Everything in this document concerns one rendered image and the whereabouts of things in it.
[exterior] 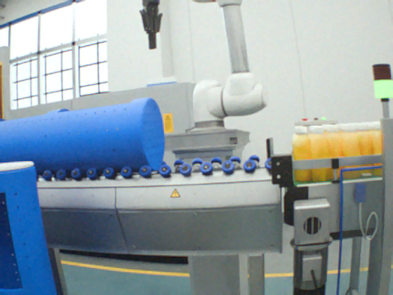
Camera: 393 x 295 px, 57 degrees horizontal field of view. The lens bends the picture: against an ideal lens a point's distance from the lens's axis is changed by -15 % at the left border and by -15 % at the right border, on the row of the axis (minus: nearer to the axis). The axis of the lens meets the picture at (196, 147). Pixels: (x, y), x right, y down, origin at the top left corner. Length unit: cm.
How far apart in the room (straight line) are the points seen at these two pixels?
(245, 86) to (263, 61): 229
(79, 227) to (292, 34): 325
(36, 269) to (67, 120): 62
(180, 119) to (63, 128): 166
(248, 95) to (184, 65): 254
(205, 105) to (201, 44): 243
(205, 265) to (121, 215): 75
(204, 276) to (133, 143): 97
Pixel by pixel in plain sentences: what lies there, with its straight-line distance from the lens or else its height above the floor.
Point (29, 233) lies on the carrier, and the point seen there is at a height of 81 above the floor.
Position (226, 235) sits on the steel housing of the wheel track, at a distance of 150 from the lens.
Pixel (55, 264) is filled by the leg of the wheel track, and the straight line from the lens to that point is 201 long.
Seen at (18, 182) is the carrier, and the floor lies 98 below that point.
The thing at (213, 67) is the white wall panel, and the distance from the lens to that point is 441.
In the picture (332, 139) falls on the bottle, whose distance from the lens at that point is 140.
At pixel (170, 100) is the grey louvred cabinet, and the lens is 318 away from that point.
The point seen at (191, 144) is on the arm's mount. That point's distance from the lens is 200.
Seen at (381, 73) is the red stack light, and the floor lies 123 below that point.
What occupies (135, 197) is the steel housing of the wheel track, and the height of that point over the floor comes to 87.
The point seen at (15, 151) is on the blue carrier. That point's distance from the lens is 177.
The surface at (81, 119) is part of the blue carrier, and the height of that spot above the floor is 117.
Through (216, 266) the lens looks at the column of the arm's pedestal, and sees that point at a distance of 215.
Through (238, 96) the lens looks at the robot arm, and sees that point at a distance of 204.
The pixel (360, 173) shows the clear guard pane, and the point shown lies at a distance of 129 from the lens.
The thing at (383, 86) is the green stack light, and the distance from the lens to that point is 118.
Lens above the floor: 111
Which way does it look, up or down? 3 degrees down
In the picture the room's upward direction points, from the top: 4 degrees counter-clockwise
